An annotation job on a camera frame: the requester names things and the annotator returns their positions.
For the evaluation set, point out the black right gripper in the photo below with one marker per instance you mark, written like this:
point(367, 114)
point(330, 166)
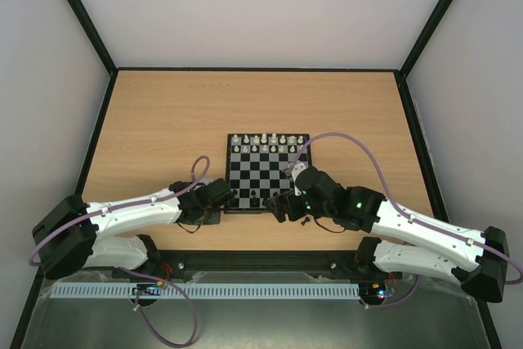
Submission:
point(280, 208)

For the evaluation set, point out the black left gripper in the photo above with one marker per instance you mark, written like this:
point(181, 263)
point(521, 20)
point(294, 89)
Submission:
point(215, 218)

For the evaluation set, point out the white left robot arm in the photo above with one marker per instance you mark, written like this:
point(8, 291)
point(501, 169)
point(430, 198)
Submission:
point(76, 235)

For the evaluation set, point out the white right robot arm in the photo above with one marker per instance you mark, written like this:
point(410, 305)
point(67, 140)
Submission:
point(399, 239)

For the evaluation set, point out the black grey chess board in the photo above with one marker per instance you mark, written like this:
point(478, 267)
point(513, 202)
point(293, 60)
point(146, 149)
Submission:
point(260, 171)

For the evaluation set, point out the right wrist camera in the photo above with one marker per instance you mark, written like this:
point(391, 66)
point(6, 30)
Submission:
point(294, 170)

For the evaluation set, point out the black enclosure frame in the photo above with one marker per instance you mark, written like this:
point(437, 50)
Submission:
point(419, 144)

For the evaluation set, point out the light blue cable duct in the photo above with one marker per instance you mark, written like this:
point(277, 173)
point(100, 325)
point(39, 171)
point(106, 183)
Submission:
point(206, 291)

